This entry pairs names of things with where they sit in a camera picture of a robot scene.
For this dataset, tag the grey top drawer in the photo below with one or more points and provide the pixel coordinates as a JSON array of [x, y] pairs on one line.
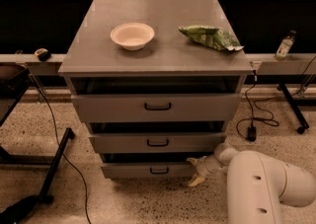
[[155, 108]]

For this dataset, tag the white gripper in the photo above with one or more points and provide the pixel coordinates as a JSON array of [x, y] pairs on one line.
[[205, 167]]

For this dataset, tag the yellow black tape measure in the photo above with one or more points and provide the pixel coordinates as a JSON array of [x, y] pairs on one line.
[[42, 54]]

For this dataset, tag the white paper bowl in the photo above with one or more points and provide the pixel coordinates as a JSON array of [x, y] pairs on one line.
[[132, 36]]

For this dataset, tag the green chip bag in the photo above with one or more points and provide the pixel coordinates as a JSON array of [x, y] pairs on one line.
[[212, 37]]

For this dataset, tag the black wheeled stand leg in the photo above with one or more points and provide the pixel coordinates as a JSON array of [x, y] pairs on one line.
[[303, 123]]

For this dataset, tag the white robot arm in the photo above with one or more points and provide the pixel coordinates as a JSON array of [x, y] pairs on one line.
[[257, 184]]

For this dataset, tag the grey middle drawer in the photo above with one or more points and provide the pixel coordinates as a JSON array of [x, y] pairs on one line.
[[115, 143]]

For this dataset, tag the grey drawer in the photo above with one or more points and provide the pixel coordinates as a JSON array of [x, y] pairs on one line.
[[155, 108], [115, 143], [148, 170]]

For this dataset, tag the small clear bottle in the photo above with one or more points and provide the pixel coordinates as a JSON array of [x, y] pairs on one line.
[[285, 46]]

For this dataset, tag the grey drawer cabinet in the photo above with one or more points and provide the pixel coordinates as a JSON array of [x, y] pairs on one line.
[[169, 64]]

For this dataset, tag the black shoe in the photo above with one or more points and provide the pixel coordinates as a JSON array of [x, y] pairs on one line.
[[18, 211]]

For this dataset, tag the grey bottom drawer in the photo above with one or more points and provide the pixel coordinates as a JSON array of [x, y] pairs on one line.
[[148, 170]]

